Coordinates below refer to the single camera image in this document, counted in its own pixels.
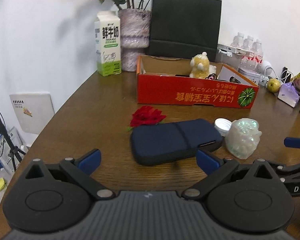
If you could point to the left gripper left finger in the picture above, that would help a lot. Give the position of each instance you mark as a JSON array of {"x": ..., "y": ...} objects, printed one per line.
[{"x": 79, "y": 171}]

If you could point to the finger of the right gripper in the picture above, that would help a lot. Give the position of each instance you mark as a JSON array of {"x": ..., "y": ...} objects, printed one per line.
[{"x": 292, "y": 142}]

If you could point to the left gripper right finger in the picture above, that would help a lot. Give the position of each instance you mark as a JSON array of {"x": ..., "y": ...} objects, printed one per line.
[{"x": 218, "y": 171}]

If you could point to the yellow white plush toy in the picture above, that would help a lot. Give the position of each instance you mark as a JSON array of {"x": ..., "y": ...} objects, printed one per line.
[{"x": 201, "y": 67}]

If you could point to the iridescent plastic wrapped bundle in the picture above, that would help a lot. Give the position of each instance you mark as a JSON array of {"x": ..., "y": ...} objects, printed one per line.
[{"x": 243, "y": 137}]

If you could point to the white round lid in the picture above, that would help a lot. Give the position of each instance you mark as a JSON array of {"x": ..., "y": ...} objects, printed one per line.
[{"x": 223, "y": 126}]

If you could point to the purple gift bag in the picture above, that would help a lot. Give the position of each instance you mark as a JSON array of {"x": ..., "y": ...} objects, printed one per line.
[{"x": 288, "y": 94}]

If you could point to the yellow green apple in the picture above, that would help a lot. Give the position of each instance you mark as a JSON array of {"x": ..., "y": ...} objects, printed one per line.
[{"x": 273, "y": 85}]

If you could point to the navy blue pouch case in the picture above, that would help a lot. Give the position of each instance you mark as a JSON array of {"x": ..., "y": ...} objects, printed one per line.
[{"x": 165, "y": 143}]

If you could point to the black tripod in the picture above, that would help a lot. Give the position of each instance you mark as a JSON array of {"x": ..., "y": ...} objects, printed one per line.
[{"x": 15, "y": 151}]

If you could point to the small white tin box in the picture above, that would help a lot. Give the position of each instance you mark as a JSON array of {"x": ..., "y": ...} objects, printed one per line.
[{"x": 250, "y": 74}]

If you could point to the red fabric rose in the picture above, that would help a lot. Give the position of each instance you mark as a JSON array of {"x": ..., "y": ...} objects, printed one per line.
[{"x": 146, "y": 115}]

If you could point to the water bottle middle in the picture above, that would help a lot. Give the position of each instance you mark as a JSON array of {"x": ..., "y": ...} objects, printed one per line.
[{"x": 247, "y": 45}]

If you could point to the water bottle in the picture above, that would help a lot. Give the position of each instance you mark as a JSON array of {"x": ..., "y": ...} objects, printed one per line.
[
  {"x": 258, "y": 53},
  {"x": 247, "y": 45},
  {"x": 238, "y": 40}
]

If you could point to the water bottle right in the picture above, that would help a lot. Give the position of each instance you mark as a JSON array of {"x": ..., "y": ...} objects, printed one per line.
[{"x": 258, "y": 53}]

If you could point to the orange cardboard box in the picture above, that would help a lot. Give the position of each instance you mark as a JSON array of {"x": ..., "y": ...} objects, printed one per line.
[{"x": 166, "y": 81}]

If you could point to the clear plastic food container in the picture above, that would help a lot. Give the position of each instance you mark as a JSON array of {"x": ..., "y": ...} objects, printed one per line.
[{"x": 231, "y": 59}]

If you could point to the flat white red box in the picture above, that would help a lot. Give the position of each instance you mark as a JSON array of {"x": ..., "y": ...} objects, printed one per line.
[{"x": 238, "y": 51}]

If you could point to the water bottle left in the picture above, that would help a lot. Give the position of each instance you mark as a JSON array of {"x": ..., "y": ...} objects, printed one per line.
[{"x": 238, "y": 40}]

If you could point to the white green milk carton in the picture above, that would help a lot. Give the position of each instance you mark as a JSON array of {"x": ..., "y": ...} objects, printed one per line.
[{"x": 108, "y": 43}]

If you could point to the black paper bag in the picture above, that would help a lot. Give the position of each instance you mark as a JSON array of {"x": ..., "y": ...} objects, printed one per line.
[{"x": 183, "y": 28}]

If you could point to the purple textured vase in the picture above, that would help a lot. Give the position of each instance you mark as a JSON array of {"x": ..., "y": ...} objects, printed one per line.
[{"x": 135, "y": 25}]

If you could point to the white round camera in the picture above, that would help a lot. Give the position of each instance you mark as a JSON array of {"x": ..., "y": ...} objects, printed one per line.
[{"x": 265, "y": 68}]

